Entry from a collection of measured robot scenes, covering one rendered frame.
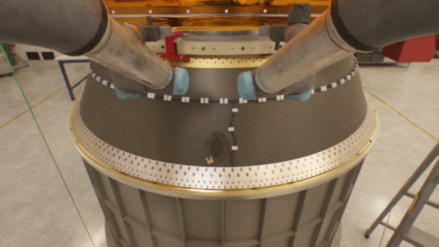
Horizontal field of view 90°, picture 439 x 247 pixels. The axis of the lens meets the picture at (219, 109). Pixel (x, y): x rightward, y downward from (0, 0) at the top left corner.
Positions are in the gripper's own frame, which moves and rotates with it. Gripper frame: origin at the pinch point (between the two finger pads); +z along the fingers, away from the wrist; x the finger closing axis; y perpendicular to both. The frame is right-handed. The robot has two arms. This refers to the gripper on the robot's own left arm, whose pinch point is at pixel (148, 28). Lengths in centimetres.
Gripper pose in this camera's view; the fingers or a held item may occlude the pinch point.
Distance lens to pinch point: 91.9
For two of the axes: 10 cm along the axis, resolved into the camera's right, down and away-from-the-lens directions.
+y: -0.1, -8.8, -4.7
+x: -10.0, -0.1, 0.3
